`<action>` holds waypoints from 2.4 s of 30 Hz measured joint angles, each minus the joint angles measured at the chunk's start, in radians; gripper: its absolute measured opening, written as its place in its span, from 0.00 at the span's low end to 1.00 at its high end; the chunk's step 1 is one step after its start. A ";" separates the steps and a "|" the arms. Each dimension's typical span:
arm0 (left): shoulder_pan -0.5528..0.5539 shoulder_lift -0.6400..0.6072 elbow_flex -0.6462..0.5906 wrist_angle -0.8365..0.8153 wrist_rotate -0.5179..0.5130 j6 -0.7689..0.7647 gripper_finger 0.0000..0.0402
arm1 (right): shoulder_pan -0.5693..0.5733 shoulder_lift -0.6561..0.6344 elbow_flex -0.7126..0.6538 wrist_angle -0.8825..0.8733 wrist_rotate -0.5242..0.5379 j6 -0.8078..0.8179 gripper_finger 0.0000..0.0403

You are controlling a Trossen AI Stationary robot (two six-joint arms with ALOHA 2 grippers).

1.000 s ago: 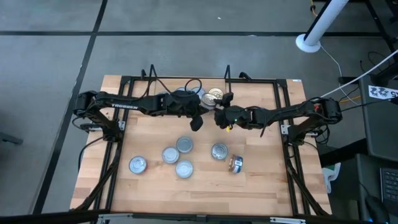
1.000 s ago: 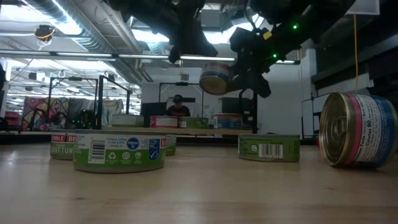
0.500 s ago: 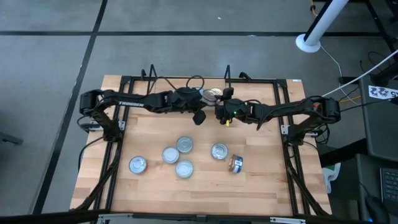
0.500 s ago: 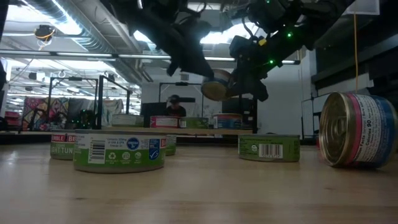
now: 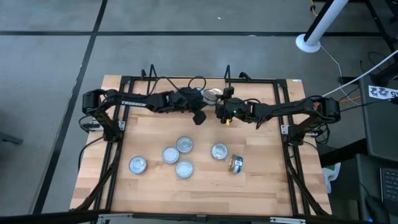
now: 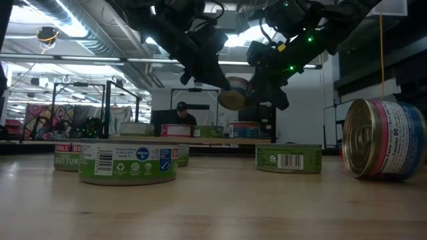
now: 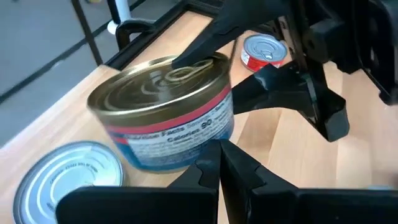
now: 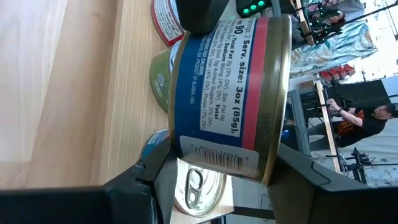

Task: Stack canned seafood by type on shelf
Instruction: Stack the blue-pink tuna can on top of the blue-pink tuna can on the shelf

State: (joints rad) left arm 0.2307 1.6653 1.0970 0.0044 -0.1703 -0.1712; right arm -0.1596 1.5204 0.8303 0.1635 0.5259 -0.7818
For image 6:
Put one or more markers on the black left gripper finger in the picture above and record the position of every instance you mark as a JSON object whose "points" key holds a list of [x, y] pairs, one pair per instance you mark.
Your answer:
{"points": [[215, 71]]}

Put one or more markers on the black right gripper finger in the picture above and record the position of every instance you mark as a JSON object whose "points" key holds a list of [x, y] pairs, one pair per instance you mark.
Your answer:
{"points": [[278, 91], [258, 88]]}

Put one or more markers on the blue label gold lid can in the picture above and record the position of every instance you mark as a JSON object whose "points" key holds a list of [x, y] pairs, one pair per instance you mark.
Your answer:
{"points": [[244, 130], [233, 98], [387, 140]]}

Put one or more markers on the green label tuna can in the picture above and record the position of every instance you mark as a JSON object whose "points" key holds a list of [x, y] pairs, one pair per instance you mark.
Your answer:
{"points": [[208, 132], [66, 156], [183, 156], [288, 160], [128, 163]]}

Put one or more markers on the pink label silver lid can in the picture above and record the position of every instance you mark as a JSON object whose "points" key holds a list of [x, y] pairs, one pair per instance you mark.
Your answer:
{"points": [[175, 131]]}

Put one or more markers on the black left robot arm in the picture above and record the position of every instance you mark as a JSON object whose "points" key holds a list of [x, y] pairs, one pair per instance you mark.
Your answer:
{"points": [[150, 13]]}

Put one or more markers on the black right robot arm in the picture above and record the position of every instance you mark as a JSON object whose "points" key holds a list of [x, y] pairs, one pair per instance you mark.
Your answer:
{"points": [[327, 20]]}

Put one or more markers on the yellow tag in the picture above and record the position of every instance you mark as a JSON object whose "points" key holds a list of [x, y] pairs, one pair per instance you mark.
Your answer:
{"points": [[282, 47]]}

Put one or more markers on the person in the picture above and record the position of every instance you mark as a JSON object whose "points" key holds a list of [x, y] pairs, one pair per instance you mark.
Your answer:
{"points": [[185, 118]]}

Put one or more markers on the white board panel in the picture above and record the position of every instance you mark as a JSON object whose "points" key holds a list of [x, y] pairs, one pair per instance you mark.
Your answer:
{"points": [[330, 126]]}

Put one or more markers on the black monitor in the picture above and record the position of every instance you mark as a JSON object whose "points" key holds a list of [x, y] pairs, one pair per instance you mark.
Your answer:
{"points": [[163, 116]]}

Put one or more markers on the grey hanging cloth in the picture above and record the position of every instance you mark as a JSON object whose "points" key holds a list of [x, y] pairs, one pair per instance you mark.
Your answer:
{"points": [[121, 115]]}

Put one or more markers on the white ceiling box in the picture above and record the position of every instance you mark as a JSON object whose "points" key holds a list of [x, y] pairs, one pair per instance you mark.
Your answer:
{"points": [[390, 6]]}

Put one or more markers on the dark machine green lights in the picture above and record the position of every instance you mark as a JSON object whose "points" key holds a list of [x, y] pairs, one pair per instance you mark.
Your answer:
{"points": [[90, 128]]}

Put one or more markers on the colourful patterned quilt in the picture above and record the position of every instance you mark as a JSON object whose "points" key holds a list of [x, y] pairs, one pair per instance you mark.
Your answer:
{"points": [[36, 116]]}

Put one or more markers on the black metal background frame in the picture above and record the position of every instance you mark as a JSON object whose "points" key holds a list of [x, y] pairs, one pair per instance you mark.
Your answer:
{"points": [[195, 89], [80, 84]]}

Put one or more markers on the silver ventilation duct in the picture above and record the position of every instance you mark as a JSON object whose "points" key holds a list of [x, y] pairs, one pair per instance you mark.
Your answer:
{"points": [[96, 43]]}

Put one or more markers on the long ceiling light rail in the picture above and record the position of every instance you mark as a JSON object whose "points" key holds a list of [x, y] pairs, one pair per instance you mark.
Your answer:
{"points": [[83, 58]]}

